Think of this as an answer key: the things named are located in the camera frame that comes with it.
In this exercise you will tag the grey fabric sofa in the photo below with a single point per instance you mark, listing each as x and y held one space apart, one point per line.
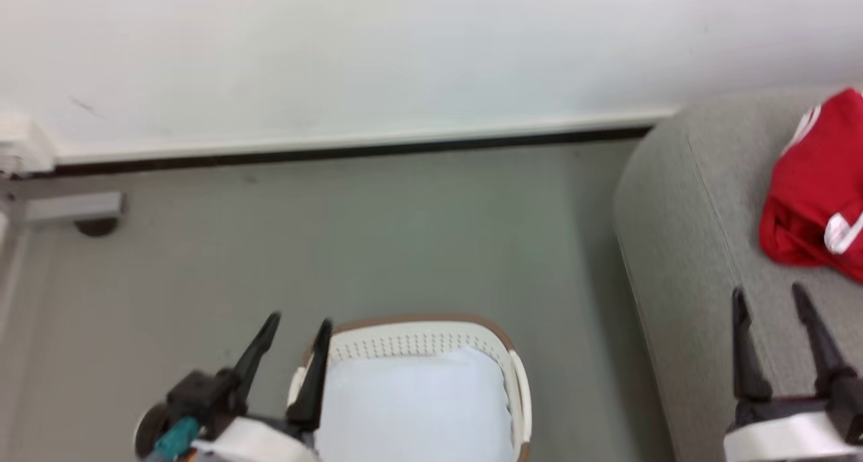
694 246

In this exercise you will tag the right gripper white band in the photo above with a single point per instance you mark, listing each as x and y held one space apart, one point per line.
789 435

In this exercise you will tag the white laundry basket brown rim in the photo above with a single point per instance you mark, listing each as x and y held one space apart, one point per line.
418 340

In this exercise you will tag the white plastic junction box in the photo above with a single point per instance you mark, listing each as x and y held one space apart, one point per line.
23 145

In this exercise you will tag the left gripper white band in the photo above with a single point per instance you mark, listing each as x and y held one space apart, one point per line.
263 442

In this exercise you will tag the black round frame foot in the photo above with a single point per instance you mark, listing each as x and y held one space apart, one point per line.
98 226

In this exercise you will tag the red garment white stripes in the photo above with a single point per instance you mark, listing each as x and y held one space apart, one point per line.
816 192

